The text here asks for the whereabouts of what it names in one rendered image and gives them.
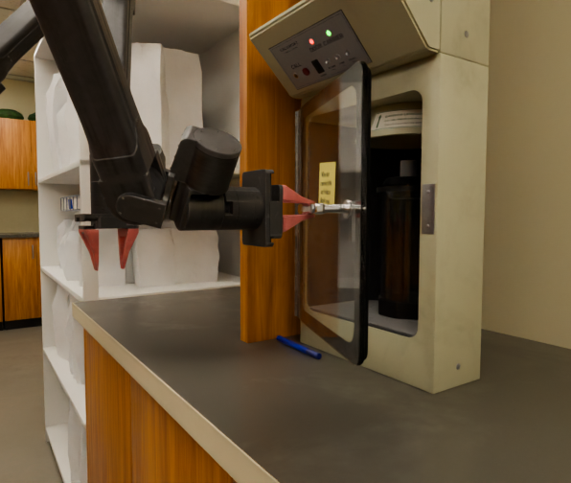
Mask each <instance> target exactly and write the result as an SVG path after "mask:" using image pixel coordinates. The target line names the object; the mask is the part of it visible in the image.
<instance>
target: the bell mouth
mask: <svg viewBox="0 0 571 483"><path fill-rule="evenodd" d="M422 125H423V102H406V103H390V104H386V105H382V106H379V107H376V108H374V109H373V110H372V111H371V148H373V149H387V150H411V149H421V148H422Z"/></svg>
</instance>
